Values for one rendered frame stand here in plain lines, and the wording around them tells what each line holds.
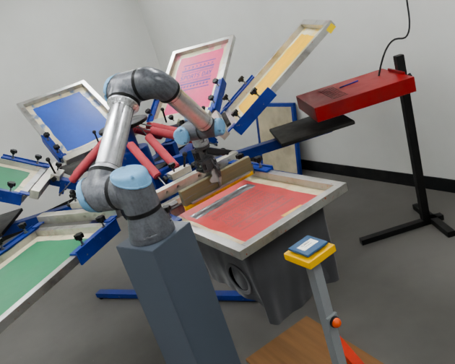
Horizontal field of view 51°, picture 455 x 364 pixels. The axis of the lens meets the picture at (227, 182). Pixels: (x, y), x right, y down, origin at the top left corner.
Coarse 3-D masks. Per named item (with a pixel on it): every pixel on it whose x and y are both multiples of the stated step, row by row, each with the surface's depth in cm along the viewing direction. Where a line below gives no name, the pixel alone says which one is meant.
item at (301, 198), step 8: (240, 184) 241; (256, 184) 235; (224, 192) 238; (272, 192) 220; (280, 192) 217; (288, 192) 214; (296, 192) 212; (232, 200) 225; (296, 200) 204; (304, 200) 202; (280, 208) 202; (288, 208) 199; (280, 216) 195
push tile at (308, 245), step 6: (300, 240) 169; (306, 240) 168; (312, 240) 166; (318, 240) 165; (324, 240) 164; (294, 246) 166; (300, 246) 165; (306, 246) 164; (312, 246) 163; (318, 246) 162; (294, 252) 165; (300, 252) 162; (306, 252) 161; (312, 252) 160
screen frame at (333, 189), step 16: (256, 176) 244; (272, 176) 232; (288, 176) 222; (304, 176) 217; (336, 192) 195; (304, 208) 187; (320, 208) 191; (288, 224) 182; (208, 240) 188; (224, 240) 182; (256, 240) 174; (240, 256) 171
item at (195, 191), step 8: (240, 160) 229; (248, 160) 231; (224, 168) 225; (232, 168) 226; (240, 168) 229; (248, 168) 232; (208, 176) 221; (224, 176) 224; (232, 176) 227; (192, 184) 217; (200, 184) 217; (208, 184) 220; (216, 184) 222; (184, 192) 213; (192, 192) 215; (200, 192) 218; (208, 192) 220; (184, 200) 214; (192, 200) 216
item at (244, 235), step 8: (208, 200) 234; (216, 200) 231; (184, 208) 234; (192, 208) 231; (200, 208) 228; (184, 216) 224; (272, 216) 197; (200, 224) 211; (208, 224) 208; (216, 224) 206; (224, 224) 204; (256, 224) 194; (264, 224) 192; (272, 224) 190; (224, 232) 196; (232, 232) 194; (240, 232) 192; (248, 232) 190; (256, 232) 188
